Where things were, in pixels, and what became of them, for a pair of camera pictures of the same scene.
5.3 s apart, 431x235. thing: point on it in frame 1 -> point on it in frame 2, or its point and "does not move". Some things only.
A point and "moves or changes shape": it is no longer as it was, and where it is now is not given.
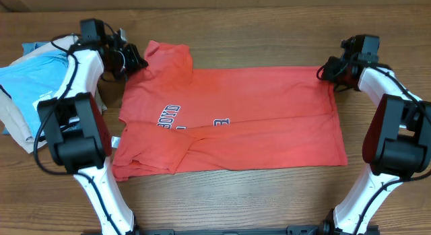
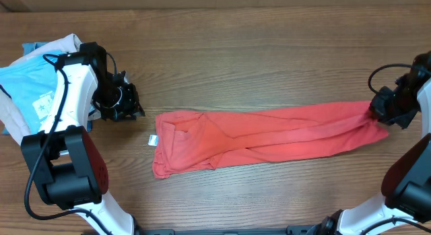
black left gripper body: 124,62 -> 116,103
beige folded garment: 11,116 does not move
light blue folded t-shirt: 33,81 does not move
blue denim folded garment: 26,48 does not move
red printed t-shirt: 175,119 moves or changes shape
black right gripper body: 334,73 -> 399,106
